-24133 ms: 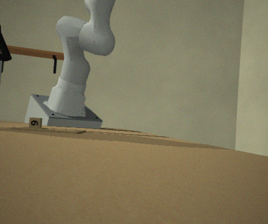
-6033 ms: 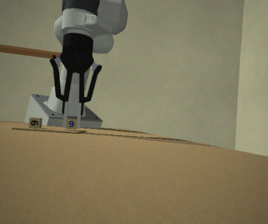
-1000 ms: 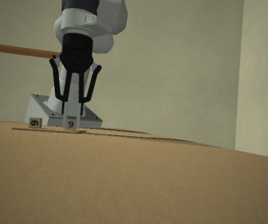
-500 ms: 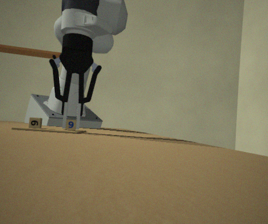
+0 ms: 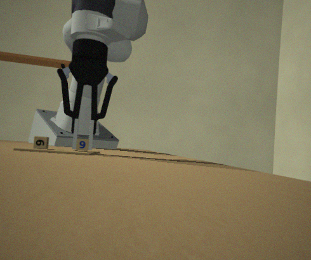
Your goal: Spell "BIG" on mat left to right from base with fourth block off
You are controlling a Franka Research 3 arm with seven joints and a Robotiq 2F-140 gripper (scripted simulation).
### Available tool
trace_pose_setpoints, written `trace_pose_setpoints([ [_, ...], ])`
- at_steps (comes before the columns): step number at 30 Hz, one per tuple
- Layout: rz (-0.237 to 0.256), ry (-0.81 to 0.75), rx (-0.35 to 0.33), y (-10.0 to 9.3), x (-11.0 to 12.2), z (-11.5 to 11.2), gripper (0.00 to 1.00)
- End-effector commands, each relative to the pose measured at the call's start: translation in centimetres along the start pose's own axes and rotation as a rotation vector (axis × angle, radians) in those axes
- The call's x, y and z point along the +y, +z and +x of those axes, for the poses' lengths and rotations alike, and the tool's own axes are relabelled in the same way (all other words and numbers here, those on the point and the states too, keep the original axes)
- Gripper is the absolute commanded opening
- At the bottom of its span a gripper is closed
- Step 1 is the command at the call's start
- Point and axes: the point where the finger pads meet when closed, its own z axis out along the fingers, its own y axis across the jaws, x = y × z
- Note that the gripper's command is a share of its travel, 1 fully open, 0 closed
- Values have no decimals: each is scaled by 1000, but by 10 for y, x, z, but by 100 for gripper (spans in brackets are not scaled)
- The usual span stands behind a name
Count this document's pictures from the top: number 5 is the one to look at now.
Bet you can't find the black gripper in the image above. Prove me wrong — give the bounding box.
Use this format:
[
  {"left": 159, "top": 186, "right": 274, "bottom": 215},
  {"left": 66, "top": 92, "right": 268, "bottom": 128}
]
[{"left": 57, "top": 39, "right": 118, "bottom": 150}]

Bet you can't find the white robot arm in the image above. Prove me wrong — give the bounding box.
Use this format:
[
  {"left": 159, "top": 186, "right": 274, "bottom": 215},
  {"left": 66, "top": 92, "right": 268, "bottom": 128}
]
[{"left": 50, "top": 0, "right": 148, "bottom": 135}]

